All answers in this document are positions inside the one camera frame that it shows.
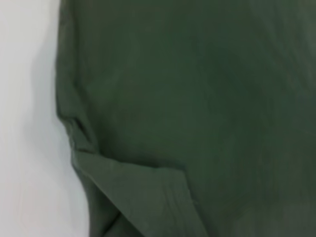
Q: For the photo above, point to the dark green shirt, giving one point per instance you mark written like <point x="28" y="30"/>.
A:
<point x="172" y="98"/>

